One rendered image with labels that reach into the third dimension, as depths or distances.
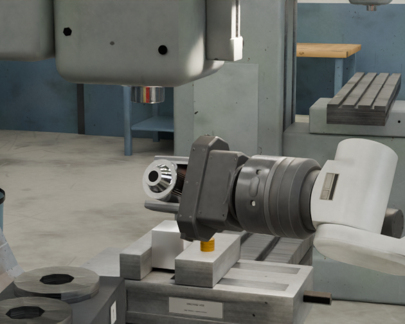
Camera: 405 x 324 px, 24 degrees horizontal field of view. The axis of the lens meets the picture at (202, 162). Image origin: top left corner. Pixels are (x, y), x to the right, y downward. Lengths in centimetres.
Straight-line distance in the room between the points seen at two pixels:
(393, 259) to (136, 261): 54
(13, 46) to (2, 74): 766
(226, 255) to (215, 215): 38
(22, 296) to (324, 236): 32
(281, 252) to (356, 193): 82
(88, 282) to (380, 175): 32
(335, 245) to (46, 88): 781
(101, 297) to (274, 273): 50
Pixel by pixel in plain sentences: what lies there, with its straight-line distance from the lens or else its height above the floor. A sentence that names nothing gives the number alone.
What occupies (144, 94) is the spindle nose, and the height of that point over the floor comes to 129.
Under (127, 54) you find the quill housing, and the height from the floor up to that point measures 135.
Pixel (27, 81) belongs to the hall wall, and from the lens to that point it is 878.
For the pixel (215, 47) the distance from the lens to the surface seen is 124.
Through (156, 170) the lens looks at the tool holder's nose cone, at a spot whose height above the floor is 123.
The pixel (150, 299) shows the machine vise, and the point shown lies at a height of 98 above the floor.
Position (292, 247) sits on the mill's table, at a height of 94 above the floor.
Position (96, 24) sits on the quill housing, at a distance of 121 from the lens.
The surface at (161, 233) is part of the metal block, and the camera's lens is 142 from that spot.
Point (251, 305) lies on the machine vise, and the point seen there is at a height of 98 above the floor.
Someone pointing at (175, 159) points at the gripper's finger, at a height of 124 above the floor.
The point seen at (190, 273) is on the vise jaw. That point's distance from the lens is 137.
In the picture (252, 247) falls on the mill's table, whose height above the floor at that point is 94.
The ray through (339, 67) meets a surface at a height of 76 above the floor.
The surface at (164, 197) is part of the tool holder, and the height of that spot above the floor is 120.
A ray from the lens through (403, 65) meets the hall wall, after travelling 776.
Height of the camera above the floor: 146
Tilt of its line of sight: 12 degrees down
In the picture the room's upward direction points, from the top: straight up
